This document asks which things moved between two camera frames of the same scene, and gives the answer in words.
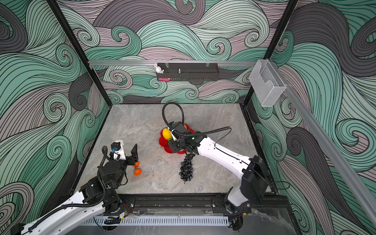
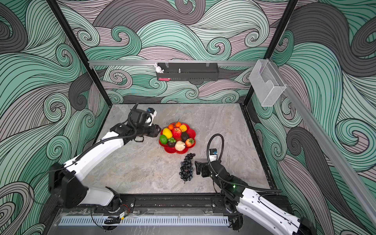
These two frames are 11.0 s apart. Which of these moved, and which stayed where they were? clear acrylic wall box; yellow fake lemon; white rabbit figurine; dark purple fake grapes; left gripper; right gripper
Moved: left gripper; right gripper
Stayed: dark purple fake grapes; yellow fake lemon; white rabbit figurine; clear acrylic wall box
